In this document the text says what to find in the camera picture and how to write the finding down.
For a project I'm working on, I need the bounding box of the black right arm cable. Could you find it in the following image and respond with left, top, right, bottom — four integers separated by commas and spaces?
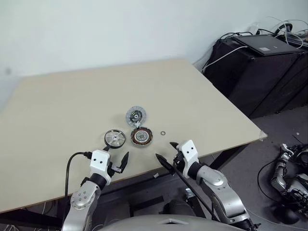
168, 165, 218, 221

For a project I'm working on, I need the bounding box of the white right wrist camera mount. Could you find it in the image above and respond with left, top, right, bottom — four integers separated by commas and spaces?
180, 140, 200, 179

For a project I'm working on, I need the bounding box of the white cable over cabinet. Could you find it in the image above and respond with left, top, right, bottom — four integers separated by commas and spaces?
201, 45, 249, 73

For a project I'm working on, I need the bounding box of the black rounded floor object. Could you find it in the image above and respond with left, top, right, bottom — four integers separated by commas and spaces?
280, 207, 301, 224

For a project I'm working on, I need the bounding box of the black table frame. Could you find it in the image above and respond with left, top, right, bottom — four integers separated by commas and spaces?
0, 143, 247, 228

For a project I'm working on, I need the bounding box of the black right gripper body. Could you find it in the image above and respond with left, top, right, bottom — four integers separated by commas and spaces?
173, 148, 186, 169

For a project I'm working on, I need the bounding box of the black laptop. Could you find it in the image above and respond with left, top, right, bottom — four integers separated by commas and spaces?
231, 34, 303, 57

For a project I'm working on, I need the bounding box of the large black cabinet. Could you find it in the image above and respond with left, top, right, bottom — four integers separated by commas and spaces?
203, 36, 303, 119

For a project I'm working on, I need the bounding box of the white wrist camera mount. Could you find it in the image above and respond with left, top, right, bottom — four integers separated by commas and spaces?
90, 149, 112, 180
180, 140, 200, 179

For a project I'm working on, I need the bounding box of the black cabinet with rounded panel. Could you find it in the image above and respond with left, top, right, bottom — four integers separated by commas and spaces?
250, 47, 308, 119

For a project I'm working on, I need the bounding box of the copper wound motor stator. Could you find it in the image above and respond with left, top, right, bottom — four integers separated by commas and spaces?
130, 126, 154, 147

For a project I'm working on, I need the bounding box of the silver motor end cap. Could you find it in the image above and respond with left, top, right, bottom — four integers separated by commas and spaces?
125, 105, 148, 128

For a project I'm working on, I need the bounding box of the silver motor rotor disc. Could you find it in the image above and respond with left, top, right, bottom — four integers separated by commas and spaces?
103, 129, 127, 148

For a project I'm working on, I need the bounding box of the white power adapter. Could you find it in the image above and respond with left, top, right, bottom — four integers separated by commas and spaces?
248, 23, 261, 35

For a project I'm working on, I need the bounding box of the tangled cable heap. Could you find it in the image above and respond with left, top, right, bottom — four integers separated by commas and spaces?
266, 16, 308, 48

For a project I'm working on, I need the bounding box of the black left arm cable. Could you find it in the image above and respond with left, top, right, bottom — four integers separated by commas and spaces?
64, 151, 93, 218

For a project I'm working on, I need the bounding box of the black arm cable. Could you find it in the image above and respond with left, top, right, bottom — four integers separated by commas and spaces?
64, 151, 93, 218
168, 165, 218, 221

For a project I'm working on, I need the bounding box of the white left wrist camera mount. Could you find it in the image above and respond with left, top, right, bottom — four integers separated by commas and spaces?
90, 149, 112, 180

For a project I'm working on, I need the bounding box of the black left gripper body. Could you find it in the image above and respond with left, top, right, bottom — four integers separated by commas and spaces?
105, 160, 121, 185

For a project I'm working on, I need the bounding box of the grey robot torso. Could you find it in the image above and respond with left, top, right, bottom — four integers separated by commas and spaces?
95, 213, 218, 231

